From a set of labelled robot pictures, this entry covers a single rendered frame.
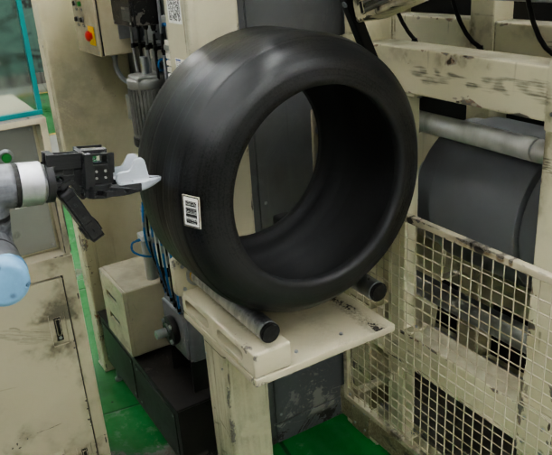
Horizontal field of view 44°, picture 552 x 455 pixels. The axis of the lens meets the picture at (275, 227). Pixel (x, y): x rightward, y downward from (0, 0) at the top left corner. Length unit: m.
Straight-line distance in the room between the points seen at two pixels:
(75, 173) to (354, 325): 0.73
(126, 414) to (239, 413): 0.88
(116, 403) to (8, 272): 1.81
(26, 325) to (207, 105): 0.94
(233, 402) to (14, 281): 0.99
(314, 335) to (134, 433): 1.25
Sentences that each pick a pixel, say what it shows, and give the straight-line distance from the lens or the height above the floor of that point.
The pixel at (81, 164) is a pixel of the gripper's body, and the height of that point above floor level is 1.30.
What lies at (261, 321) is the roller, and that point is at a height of 0.92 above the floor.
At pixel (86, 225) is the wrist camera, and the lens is 1.26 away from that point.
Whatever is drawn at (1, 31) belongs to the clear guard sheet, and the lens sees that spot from 1.78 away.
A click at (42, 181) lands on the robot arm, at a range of 1.21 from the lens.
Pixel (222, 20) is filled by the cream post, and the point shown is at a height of 1.47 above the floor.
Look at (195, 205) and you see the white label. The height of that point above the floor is 1.21.
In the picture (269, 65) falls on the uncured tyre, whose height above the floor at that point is 1.43.
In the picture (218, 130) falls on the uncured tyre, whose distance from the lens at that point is 1.22.
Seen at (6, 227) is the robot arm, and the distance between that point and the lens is 1.23.
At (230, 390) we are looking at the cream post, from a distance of 1.92.
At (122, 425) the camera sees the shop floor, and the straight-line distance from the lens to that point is 2.73.
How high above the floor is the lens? 1.63
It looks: 23 degrees down
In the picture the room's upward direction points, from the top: 4 degrees counter-clockwise
